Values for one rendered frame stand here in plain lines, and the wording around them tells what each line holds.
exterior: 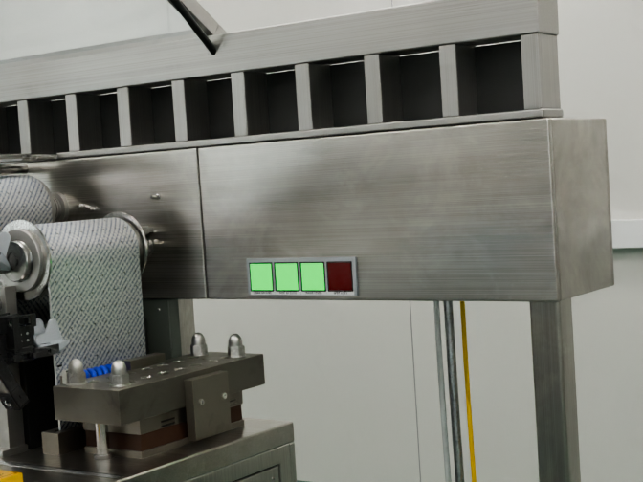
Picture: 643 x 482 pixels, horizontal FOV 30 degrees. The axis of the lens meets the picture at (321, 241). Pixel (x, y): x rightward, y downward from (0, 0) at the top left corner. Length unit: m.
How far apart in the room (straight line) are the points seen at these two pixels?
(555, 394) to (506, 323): 2.47
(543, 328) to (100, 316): 0.82
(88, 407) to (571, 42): 2.82
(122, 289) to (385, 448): 2.82
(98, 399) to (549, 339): 0.80
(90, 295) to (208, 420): 0.32
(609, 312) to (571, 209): 2.45
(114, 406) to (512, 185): 0.76
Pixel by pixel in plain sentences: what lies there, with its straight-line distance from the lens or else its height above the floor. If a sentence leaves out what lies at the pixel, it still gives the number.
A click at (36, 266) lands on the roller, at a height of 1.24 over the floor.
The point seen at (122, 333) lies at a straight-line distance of 2.34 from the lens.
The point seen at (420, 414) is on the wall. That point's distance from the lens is 4.91.
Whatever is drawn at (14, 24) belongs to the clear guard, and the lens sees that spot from 2.65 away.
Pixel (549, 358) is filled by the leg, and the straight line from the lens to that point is 2.18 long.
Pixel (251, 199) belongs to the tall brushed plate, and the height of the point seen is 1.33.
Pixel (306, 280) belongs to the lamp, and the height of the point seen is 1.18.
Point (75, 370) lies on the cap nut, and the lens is 2.16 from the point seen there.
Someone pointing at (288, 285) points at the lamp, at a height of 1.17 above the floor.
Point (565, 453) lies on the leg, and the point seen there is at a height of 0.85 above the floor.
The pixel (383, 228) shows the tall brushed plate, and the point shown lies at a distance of 2.13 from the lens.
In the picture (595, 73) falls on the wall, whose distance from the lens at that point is 4.46.
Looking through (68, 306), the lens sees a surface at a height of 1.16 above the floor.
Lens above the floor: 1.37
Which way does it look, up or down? 3 degrees down
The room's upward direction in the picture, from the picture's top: 4 degrees counter-clockwise
